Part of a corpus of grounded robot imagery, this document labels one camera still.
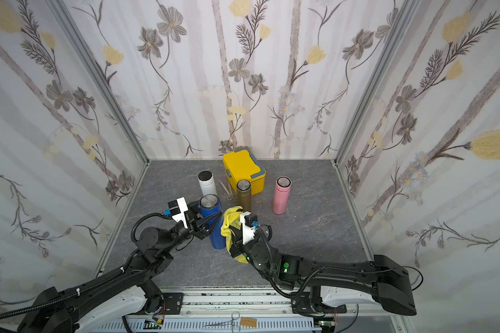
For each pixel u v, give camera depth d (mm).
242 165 990
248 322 701
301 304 733
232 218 649
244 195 854
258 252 508
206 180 838
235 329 702
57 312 448
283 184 837
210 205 593
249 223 565
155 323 723
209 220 584
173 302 743
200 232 583
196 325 702
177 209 539
